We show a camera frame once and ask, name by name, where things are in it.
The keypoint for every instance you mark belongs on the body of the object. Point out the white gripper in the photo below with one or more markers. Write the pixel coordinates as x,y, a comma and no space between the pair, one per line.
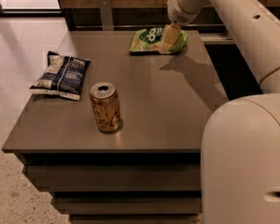
178,15

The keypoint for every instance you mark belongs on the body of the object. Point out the green rice chip bag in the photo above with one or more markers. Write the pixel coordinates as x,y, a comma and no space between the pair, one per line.
147,41

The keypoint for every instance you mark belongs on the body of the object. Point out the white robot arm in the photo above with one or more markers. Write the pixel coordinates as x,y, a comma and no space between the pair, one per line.
240,152

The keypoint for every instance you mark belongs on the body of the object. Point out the orange soda can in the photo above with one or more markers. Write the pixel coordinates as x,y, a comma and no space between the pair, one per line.
105,106

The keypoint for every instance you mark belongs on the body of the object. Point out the blue chip bag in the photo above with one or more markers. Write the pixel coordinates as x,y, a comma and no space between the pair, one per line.
63,77

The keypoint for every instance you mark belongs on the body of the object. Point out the grey drawer cabinet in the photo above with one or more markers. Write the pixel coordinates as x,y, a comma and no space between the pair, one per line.
136,163

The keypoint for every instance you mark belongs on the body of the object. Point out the left metal bracket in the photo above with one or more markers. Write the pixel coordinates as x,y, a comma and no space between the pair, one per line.
106,15

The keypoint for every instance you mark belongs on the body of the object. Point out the metal rail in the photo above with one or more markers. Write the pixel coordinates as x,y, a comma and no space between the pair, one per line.
138,27

